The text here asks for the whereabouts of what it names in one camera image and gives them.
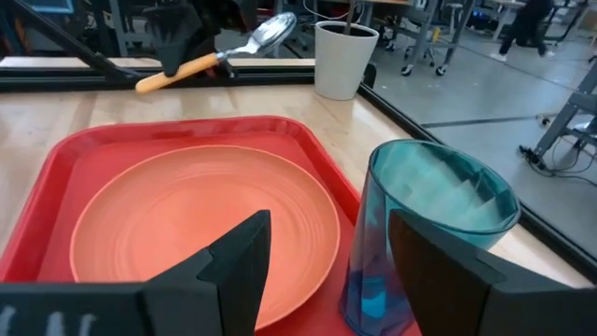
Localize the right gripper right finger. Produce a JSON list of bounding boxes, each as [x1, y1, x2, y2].
[[389, 211, 597, 336]]

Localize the red plastic tray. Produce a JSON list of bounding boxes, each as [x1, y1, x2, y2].
[[0, 115, 423, 336]]

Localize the grey metal stand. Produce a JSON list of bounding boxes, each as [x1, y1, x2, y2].
[[519, 60, 597, 172]]

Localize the orange round plate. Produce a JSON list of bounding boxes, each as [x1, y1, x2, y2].
[[68, 144, 342, 332]]

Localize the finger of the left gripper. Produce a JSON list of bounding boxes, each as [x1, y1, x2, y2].
[[202, 27, 239, 79], [145, 2, 204, 78]]

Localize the black diagonal frame strut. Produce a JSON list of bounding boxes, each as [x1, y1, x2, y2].
[[7, 0, 139, 81]]

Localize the person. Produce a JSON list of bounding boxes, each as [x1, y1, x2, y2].
[[489, 0, 557, 63]]

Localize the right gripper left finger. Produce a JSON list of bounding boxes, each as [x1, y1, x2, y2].
[[0, 209, 272, 336]]

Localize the teal faceted plastic cup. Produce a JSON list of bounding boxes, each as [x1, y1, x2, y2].
[[339, 138, 522, 336]]

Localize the grey wheeled cart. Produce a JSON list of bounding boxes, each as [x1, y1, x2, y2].
[[382, 0, 477, 78]]

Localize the white plant pot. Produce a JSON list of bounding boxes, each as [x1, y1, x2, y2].
[[313, 20, 381, 102]]

